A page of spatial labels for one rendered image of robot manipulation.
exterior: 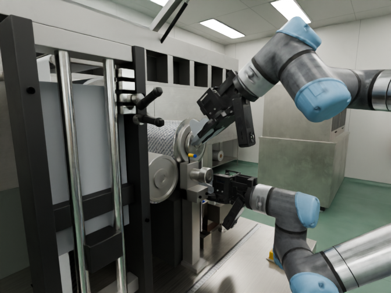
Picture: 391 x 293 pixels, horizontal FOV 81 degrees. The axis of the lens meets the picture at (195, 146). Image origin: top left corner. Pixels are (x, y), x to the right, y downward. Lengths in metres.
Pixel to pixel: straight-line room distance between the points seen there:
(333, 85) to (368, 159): 4.68
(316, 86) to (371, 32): 4.74
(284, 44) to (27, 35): 0.39
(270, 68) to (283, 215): 0.34
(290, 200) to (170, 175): 0.30
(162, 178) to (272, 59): 0.37
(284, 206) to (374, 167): 4.55
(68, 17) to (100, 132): 0.55
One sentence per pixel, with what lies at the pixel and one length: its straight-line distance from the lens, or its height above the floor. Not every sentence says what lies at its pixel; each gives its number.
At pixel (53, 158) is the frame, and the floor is 1.29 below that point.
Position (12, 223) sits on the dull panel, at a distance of 0.82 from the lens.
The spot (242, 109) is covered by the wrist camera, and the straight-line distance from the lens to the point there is 0.52.
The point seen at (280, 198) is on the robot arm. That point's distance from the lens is 0.60.
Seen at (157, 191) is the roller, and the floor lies 1.14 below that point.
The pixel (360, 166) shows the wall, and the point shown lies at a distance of 5.12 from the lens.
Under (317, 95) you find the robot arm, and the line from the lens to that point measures 0.42.
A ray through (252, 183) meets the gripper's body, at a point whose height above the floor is 1.15.
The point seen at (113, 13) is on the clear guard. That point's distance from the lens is 0.96.
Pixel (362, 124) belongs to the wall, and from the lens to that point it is 5.02.
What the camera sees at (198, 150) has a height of 1.23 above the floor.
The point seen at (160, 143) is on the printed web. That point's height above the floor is 1.25.
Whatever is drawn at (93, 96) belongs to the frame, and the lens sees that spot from 0.36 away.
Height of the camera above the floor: 1.35
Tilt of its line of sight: 10 degrees down
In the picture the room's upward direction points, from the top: straight up
